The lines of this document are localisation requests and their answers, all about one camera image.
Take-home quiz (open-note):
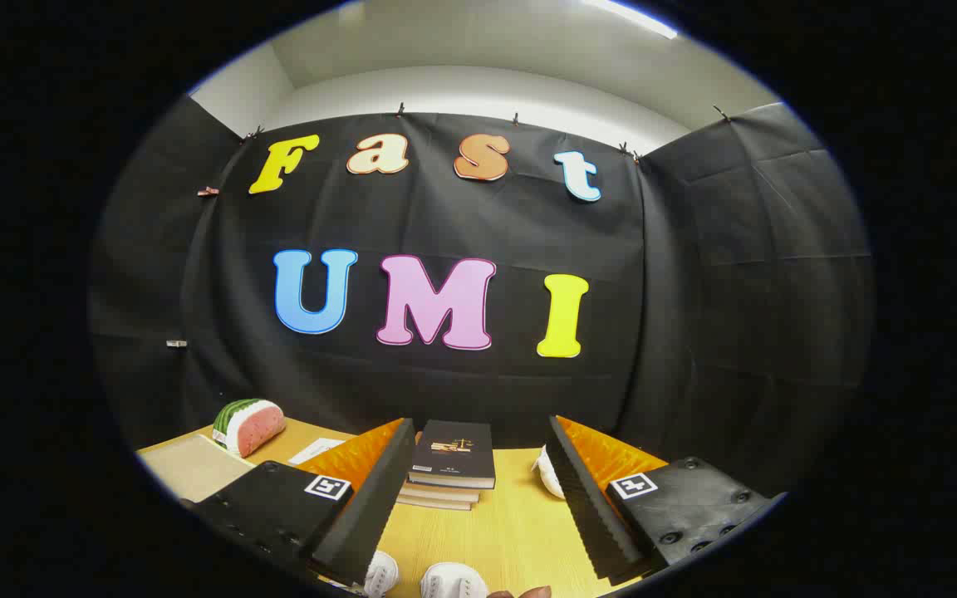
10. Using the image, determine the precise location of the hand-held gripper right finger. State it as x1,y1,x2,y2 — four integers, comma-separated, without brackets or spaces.
547,415,783,585

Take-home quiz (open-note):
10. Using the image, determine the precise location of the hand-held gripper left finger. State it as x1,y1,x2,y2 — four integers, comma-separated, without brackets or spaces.
192,418,418,588

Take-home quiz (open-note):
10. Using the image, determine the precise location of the white canvas shoe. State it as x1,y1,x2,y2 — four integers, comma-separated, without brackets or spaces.
360,550,400,597
420,562,489,598

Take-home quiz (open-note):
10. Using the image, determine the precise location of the beige fabric storage box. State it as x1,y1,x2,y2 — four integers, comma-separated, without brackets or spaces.
138,434,257,503

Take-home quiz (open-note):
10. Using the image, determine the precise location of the white plush pouch with eyes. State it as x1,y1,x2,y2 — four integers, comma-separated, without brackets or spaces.
532,446,567,499

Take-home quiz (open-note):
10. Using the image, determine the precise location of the white portrait cover book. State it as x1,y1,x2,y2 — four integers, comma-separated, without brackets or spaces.
287,438,346,466

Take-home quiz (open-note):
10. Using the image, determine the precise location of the black cover book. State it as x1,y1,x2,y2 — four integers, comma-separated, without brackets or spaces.
408,419,497,490

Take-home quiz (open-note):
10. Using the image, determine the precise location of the watermelon slice plush toy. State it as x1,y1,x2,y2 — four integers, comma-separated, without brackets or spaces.
212,399,287,458

